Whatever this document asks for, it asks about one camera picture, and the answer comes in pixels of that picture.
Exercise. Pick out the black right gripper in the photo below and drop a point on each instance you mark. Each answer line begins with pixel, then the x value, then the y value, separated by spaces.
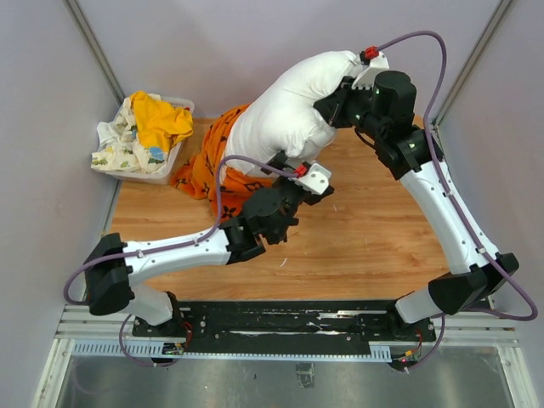
pixel 331 107

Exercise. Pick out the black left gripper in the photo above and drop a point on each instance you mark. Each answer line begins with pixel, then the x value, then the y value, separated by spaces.
pixel 306 197

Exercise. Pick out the white pillow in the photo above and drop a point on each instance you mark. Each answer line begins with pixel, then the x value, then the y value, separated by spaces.
pixel 283 118

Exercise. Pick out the orange flower-pattern pillowcase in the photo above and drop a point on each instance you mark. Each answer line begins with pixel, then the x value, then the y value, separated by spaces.
pixel 202 178

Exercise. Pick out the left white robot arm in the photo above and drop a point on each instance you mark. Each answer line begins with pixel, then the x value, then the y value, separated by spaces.
pixel 116 271

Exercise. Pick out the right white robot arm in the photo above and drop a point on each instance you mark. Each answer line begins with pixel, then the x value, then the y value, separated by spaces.
pixel 476 266

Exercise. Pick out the white plastic basket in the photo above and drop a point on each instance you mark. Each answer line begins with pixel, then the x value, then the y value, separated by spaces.
pixel 157 178

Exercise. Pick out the yellow cloth in basket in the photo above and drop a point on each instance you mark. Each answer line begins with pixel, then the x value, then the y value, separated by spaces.
pixel 160 125

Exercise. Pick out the white printed cloth in basket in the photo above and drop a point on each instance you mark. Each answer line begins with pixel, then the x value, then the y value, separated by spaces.
pixel 120 148

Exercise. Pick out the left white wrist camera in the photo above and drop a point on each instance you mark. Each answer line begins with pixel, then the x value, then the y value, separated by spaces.
pixel 312 177

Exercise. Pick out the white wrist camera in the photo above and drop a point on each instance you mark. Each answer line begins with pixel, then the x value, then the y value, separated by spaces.
pixel 312 177
pixel 374 62

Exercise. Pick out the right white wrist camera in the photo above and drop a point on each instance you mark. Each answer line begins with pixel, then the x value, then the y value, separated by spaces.
pixel 374 62

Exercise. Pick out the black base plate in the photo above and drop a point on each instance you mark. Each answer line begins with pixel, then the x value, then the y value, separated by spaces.
pixel 287 328

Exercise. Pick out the aluminium rail frame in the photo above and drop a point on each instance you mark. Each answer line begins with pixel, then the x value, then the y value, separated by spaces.
pixel 79 332

